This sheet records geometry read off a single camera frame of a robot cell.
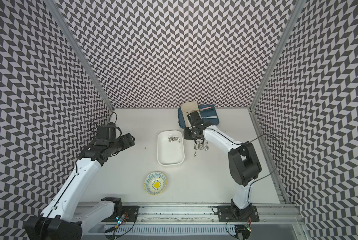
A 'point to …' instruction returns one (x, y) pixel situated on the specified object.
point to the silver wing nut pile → (172, 138)
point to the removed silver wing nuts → (199, 147)
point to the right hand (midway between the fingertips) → (186, 137)
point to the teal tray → (208, 112)
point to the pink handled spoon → (205, 108)
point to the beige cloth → (188, 107)
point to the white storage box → (170, 153)
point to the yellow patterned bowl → (155, 183)
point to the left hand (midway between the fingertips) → (128, 142)
